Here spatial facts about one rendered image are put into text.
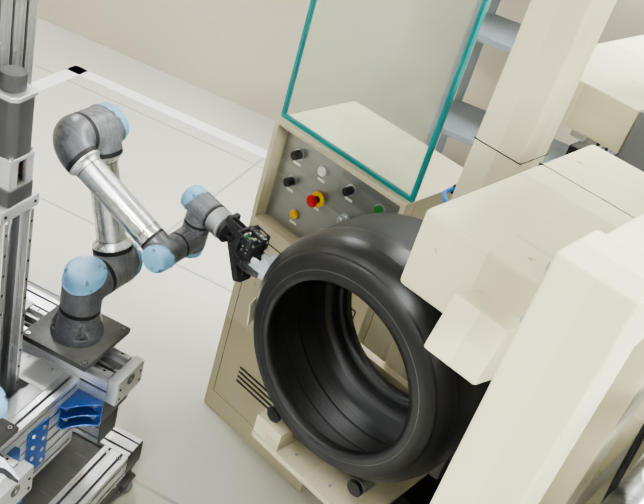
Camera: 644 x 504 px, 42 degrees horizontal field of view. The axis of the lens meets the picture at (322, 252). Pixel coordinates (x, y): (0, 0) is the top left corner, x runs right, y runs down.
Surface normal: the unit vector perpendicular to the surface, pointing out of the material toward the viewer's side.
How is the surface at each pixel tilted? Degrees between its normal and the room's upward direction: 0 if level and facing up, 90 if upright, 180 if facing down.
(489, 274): 90
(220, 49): 90
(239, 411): 90
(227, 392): 90
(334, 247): 47
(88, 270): 7
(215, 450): 0
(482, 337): 72
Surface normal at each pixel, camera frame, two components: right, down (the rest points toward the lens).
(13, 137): 0.36, 0.59
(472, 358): -0.55, 0.00
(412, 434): -0.52, 0.35
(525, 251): 0.25, -0.80
